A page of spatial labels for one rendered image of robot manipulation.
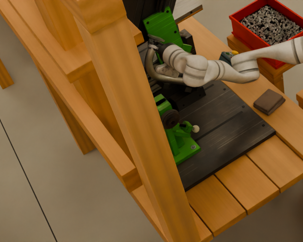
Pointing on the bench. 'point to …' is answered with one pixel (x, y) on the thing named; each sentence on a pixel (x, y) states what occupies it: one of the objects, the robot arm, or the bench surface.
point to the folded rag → (269, 102)
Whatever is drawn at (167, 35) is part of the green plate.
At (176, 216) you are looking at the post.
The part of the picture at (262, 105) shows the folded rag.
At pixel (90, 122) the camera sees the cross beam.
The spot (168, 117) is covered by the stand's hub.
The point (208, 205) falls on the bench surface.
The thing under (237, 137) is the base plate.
